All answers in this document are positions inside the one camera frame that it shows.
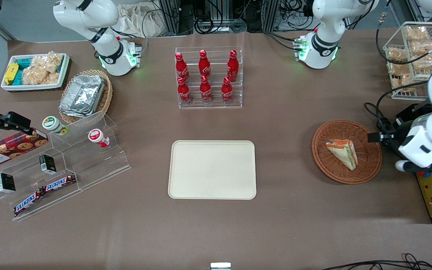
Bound clear acrylic bottle rack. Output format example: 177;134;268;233
175;46;243;109

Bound small black box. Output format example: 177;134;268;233
39;154;56;175
0;172;16;194

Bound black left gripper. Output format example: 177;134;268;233
367;121;414;151

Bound red lid yogurt cup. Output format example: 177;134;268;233
88;129;110;148

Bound aluminium frame post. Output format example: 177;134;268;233
158;0;182;36
262;0;281;33

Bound triangular sandwich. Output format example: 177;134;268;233
326;139;359;171

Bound white rectangular snack tray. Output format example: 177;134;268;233
1;53;70;92

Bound beige rectangular tray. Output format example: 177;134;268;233
168;140;257;200

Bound stacked aluminium foil trays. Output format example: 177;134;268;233
58;74;106;117

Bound white wire basket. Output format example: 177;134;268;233
383;22;432;101

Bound black floor cables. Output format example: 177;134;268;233
321;253;432;270

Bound green lid yogurt cup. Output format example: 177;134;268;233
42;116;68;136

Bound yellow snack packet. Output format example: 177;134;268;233
4;63;20;85

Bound red cookie box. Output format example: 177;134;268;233
0;128;49;169

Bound black left base cables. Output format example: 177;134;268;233
264;31;303;51

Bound tangled background cables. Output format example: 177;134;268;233
180;0;263;35

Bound oval wicker basket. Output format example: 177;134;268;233
58;69;113;124

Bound black power cable with plug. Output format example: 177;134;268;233
364;102;393;132

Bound clear acrylic stepped stand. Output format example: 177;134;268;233
0;111;131;222

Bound round brown wicker basket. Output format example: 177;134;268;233
312;119;383;185

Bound bagged fried snack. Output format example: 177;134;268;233
405;25;430;42
410;40;432;55
388;63;413;92
411;53;432;72
387;47;408;63

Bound red cola bottle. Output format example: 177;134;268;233
227;49;239;81
177;76;192;104
221;76;234;103
175;52;189;82
199;75;213;104
198;49;211;79

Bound Snickers chocolate bar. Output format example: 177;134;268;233
43;174;77;192
13;189;45;217

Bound beige cloth bag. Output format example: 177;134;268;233
117;4;164;38

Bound clear bag rice crackers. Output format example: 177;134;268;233
22;66;60;86
32;51;65;74

